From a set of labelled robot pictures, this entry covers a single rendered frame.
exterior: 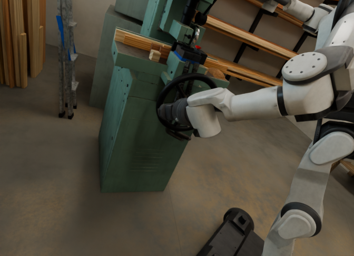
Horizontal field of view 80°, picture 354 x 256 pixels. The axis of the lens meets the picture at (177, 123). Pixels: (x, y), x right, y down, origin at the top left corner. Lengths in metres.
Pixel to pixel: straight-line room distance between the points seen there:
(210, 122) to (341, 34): 0.34
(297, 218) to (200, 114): 0.61
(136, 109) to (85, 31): 2.54
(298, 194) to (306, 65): 0.64
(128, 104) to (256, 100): 0.69
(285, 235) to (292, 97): 0.70
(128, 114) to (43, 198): 0.70
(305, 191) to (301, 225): 0.13
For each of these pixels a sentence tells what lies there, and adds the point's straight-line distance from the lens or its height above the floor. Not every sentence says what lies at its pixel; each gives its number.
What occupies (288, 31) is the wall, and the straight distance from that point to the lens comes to 4.34.
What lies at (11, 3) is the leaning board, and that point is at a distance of 2.20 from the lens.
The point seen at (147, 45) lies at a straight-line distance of 1.11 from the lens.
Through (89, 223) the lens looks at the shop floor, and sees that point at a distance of 1.36.
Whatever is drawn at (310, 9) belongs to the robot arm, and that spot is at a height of 1.35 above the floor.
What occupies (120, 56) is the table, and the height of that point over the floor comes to 0.89.
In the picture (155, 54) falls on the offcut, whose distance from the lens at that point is 0.98.
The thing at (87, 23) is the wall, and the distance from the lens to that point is 3.48.
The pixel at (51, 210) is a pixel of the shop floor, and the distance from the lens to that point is 1.40.
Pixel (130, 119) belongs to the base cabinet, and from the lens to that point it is 1.10.
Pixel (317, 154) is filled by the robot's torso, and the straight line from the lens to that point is 0.90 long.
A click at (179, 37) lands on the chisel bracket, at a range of 1.10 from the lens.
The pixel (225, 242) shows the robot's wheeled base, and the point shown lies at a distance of 1.34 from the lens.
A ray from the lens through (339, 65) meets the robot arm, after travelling 0.49.
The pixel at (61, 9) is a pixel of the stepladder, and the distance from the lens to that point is 1.76.
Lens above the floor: 1.16
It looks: 28 degrees down
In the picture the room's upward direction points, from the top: 24 degrees clockwise
